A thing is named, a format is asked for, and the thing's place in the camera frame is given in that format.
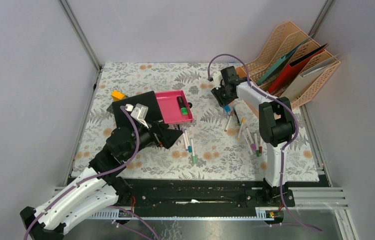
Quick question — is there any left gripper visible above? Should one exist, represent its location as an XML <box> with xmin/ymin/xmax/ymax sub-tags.
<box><xmin>122</xmin><ymin>117</ymin><xmax>183</xmax><ymax>161</ymax></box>

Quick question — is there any blue cap marker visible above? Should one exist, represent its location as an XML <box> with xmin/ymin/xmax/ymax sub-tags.
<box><xmin>223</xmin><ymin>105</ymin><xmax>232</xmax><ymax>113</ymax></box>

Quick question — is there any pink drawer tray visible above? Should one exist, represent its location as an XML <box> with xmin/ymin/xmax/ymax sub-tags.
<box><xmin>155</xmin><ymin>90</ymin><xmax>194</xmax><ymax>125</ymax></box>

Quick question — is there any green highlighter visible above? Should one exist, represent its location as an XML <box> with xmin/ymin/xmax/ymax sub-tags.
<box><xmin>176</xmin><ymin>96</ymin><xmax>188</xmax><ymax>116</ymax></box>

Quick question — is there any black pen holder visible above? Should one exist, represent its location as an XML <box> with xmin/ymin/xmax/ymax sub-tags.
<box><xmin>106</xmin><ymin>91</ymin><xmax>175</xmax><ymax>133</ymax></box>

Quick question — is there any teal folder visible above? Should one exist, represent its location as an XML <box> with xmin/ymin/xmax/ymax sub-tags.
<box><xmin>255</xmin><ymin>33</ymin><xmax>313</xmax><ymax>86</ymax></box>

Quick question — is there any red notebook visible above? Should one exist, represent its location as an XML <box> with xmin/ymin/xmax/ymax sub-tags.
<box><xmin>267</xmin><ymin>43</ymin><xmax>328</xmax><ymax>95</ymax></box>

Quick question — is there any peach file organizer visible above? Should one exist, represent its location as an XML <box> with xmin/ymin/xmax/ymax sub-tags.
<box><xmin>235</xmin><ymin>21</ymin><xmax>341</xmax><ymax>109</ymax></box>

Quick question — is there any beige notebook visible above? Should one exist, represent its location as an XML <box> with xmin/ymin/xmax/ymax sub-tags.
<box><xmin>276</xmin><ymin>51</ymin><xmax>341</xmax><ymax>109</ymax></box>

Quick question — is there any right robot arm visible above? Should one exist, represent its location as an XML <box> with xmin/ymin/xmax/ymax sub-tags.
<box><xmin>207</xmin><ymin>66</ymin><xmax>298</xmax><ymax>206</ymax></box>

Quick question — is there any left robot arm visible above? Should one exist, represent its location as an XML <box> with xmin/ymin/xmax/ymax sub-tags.
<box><xmin>20</xmin><ymin>122</ymin><xmax>183</xmax><ymax>240</ymax></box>

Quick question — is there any brown tip white pen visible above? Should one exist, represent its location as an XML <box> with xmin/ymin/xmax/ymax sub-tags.
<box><xmin>224</xmin><ymin>111</ymin><xmax>234</xmax><ymax>132</ymax></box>

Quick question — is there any teal tip white pen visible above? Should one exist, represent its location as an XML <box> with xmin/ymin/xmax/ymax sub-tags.
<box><xmin>183</xmin><ymin>129</ymin><xmax>192</xmax><ymax>153</ymax></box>

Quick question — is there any yellow tip white pen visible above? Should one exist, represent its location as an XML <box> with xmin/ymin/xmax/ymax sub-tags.
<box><xmin>236</xmin><ymin>118</ymin><xmax>245</xmax><ymax>140</ymax></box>

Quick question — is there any green tip white pen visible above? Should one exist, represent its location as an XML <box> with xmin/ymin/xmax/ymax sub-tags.
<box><xmin>190</xmin><ymin>138</ymin><xmax>197</xmax><ymax>164</ymax></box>

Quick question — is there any dark thin pen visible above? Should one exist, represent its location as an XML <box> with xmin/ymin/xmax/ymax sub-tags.
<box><xmin>232</xmin><ymin>106</ymin><xmax>241</xmax><ymax>126</ymax></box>

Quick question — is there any floral table mat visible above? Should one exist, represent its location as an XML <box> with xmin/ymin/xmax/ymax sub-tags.
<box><xmin>71</xmin><ymin>62</ymin><xmax>321</xmax><ymax>182</ymax></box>

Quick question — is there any green tip pen right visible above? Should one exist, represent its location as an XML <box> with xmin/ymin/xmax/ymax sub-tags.
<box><xmin>253</xmin><ymin>132</ymin><xmax>261</xmax><ymax>157</ymax></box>

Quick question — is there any yellow block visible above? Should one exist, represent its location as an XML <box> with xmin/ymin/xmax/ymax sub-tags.
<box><xmin>111</xmin><ymin>90</ymin><xmax>127</xmax><ymax>102</ymax></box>

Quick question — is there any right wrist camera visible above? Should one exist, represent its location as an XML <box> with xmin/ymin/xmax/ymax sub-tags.
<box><xmin>208</xmin><ymin>71</ymin><xmax>223</xmax><ymax>89</ymax></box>

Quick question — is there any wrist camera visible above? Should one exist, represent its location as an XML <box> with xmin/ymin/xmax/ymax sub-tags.
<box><xmin>125</xmin><ymin>103</ymin><xmax>150</xmax><ymax>129</ymax></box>
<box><xmin>208</xmin><ymin>71</ymin><xmax>223</xmax><ymax>89</ymax></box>

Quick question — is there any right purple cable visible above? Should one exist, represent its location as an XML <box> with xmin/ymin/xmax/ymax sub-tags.
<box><xmin>207</xmin><ymin>53</ymin><xmax>324</xmax><ymax>233</ymax></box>

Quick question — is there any purple cable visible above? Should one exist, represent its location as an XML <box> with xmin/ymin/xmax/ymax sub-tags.
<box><xmin>23</xmin><ymin>105</ymin><xmax>162</xmax><ymax>240</ymax></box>
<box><xmin>207</xmin><ymin>53</ymin><xmax>324</xmax><ymax>233</ymax></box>

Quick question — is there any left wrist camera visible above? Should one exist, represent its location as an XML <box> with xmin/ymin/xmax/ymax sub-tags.
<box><xmin>125</xmin><ymin>103</ymin><xmax>150</xmax><ymax>129</ymax></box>

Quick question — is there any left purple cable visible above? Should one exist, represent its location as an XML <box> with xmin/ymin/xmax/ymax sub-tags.
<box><xmin>23</xmin><ymin>105</ymin><xmax>162</xmax><ymax>240</ymax></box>

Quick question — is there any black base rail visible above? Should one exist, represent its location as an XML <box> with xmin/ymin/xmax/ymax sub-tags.
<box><xmin>111</xmin><ymin>177</ymin><xmax>296</xmax><ymax>218</ymax></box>

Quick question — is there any right aluminium frame post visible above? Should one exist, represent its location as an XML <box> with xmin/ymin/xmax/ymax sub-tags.
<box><xmin>308</xmin><ymin>0</ymin><xmax>336</xmax><ymax>37</ymax></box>

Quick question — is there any aluminium frame post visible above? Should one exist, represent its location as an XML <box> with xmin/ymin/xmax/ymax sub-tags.
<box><xmin>308</xmin><ymin>0</ymin><xmax>336</xmax><ymax>37</ymax></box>
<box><xmin>57</xmin><ymin>0</ymin><xmax>103</xmax><ymax>71</ymax></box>

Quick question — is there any left aluminium frame post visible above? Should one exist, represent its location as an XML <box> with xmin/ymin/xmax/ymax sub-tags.
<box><xmin>57</xmin><ymin>0</ymin><xmax>103</xmax><ymax>71</ymax></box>

